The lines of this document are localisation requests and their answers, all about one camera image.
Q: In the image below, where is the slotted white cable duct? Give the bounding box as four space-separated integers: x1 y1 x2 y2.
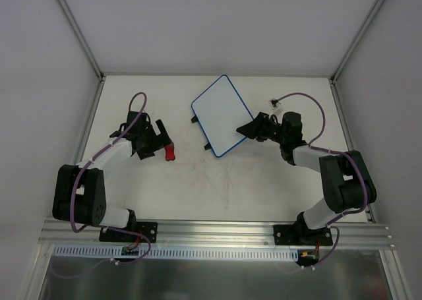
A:
52 244 299 262

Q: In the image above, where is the aluminium mounting rail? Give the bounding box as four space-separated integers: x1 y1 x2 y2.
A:
38 218 396 250

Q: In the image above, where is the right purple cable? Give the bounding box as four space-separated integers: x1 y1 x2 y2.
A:
280 91 373 274

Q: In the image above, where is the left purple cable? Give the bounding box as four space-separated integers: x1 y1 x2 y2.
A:
49 92 152 280

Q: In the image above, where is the red bone-shaped eraser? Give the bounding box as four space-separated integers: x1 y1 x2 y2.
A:
164 144 175 162

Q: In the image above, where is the aluminium frame post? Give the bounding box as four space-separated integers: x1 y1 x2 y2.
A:
56 0 104 80
330 0 387 84

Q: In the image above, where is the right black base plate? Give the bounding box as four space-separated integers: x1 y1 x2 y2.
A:
273 224 333 247

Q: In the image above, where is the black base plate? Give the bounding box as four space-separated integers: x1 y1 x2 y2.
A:
273 224 333 247
99 221 158 244

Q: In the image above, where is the right aluminium frame post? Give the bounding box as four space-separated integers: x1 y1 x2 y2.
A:
330 0 387 84

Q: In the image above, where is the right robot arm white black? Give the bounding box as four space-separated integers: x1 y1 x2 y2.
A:
236 111 377 245

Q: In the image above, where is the left aluminium frame post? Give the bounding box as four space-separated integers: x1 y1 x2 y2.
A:
56 0 104 80

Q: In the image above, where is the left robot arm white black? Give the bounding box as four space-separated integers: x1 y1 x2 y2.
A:
52 111 175 241

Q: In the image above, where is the purple cable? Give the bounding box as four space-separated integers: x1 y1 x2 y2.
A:
49 92 152 280
280 91 373 274

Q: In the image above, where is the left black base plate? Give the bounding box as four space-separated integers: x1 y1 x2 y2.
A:
99 221 158 244

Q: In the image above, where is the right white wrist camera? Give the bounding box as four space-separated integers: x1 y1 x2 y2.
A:
269 98 283 114

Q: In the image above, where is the blue-framed whiteboard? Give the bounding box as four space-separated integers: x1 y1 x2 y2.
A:
191 75 254 158

